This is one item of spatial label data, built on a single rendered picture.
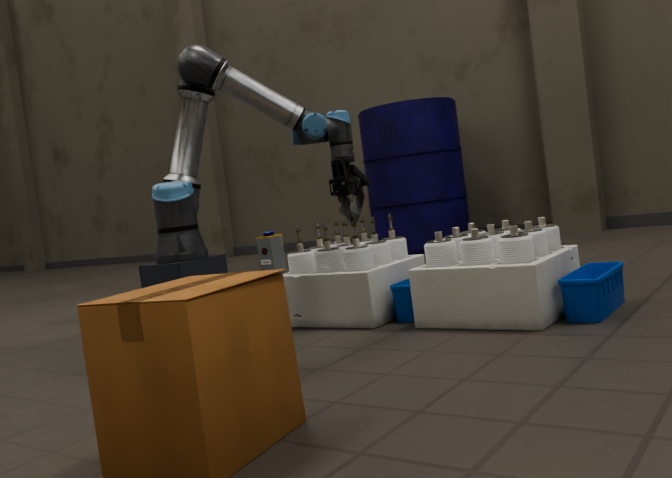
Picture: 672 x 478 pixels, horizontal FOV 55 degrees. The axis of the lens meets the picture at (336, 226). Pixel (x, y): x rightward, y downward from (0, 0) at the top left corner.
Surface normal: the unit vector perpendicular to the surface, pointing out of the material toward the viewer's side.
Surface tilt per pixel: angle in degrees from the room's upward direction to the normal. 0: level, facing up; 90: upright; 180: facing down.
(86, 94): 90
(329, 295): 90
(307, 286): 90
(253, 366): 89
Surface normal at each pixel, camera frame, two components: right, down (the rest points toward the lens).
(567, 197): -0.59, 0.11
